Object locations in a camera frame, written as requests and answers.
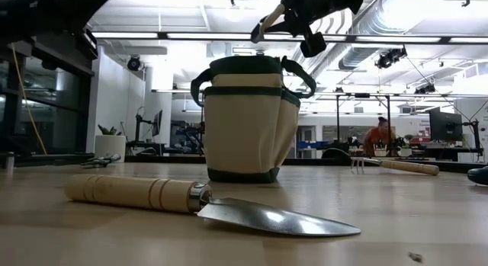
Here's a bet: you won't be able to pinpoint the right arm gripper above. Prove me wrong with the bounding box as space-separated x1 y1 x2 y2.
262 0 367 36

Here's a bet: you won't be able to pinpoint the beige green gardening tool bag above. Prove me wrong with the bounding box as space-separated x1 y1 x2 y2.
190 54 317 184

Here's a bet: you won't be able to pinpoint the three-prong rake wooden handle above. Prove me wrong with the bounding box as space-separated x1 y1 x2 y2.
349 155 441 177

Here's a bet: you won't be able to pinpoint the steel trowel wooden handle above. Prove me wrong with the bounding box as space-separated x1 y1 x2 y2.
63 173 362 237

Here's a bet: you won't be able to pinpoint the green-handled pruning shears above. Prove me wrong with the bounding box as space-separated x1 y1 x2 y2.
79 154 122 169

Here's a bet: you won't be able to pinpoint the dark rounded object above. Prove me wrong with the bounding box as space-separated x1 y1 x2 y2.
467 165 488 186

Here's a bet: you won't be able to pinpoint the long LED light bar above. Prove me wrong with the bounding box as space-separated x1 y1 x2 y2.
91 30 488 45

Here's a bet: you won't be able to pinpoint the black stage light cluster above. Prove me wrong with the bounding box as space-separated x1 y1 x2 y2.
374 46 408 70
414 82 437 95

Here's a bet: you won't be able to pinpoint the black metal table stand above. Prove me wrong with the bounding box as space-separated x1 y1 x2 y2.
335 93 393 155

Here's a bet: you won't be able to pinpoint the blue storage bins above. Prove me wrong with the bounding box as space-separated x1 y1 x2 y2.
298 140 329 151

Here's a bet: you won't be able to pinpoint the person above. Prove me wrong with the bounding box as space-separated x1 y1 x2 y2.
362 116 397 157

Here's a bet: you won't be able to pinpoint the black computer monitor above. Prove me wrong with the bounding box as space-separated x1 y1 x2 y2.
429 107 464 143
151 109 164 138

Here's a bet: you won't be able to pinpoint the background office desk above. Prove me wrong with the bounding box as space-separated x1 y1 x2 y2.
409 142 485 163
125 141 167 156

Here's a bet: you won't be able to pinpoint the small white potted plant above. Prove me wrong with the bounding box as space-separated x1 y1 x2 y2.
94 123 127 164

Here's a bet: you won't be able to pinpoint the small grey cylinder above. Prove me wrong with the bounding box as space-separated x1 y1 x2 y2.
3 151 16 172

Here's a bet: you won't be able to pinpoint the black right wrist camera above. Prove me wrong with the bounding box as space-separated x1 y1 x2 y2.
300 31 328 58

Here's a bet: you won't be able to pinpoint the silver spiral ventilation duct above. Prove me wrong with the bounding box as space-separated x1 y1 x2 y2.
337 0 424 71

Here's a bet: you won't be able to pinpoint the black aluminium table frame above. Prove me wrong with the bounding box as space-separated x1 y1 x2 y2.
0 153 488 175

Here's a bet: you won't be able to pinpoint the yellow hanging cable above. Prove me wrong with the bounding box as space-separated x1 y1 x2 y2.
10 44 48 155

